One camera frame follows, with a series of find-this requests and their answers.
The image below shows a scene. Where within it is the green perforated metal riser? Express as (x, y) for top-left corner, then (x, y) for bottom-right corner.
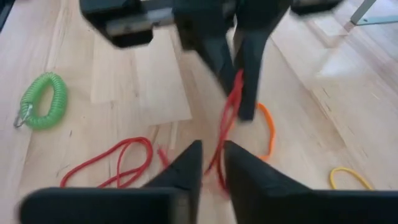
(343, 0), (398, 32)

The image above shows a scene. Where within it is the long red rubber band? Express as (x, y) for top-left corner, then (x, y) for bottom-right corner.
(157, 68), (246, 195)

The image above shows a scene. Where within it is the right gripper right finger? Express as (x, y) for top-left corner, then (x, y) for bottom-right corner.
(224, 140), (398, 224)

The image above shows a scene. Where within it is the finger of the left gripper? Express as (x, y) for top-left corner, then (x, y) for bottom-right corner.
(234, 2), (292, 121)
(174, 2), (236, 96)

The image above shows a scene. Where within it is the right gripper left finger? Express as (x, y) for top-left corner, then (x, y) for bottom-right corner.
(18, 139), (203, 224)

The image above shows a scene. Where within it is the black aluminium table frame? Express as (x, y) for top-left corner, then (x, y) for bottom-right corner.
(0, 0), (15, 30)

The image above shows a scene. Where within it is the orange rubber band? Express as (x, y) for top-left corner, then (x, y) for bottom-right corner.
(229, 102), (277, 161)

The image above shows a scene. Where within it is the yellow rubber band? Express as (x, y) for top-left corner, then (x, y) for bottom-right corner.
(329, 166), (374, 190)

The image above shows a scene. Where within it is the green coil keychain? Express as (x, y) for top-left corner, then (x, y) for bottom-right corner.
(12, 71), (68, 131)

